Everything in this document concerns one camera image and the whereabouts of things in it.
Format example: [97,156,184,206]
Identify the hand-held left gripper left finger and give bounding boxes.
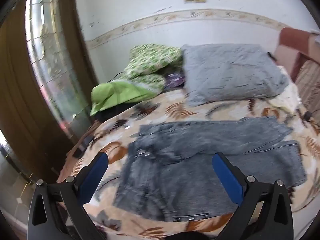
[27,151,109,240]

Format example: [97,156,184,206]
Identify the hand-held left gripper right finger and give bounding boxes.
[212,152,294,240]

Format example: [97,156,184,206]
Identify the grey denim pants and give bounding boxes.
[114,116,308,223]

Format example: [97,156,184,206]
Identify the lime green cloth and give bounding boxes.
[89,80,160,117]

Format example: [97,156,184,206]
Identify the leaf print blanket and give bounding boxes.
[56,87,320,240]

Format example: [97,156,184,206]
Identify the white cloth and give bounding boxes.
[269,65,300,115]

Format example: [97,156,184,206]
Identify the grey pillow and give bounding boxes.
[180,44,290,107]

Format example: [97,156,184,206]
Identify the dark purple cloth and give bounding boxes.
[164,66,187,92]

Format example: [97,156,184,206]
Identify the wooden door with glass pane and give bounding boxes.
[0,0,100,183]

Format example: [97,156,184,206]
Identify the striped brown cushion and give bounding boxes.
[295,60,320,129]

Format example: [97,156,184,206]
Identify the green patterned pillow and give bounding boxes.
[124,44,184,93]

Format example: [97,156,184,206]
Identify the reddish brown sofa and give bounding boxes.
[274,27,320,85]

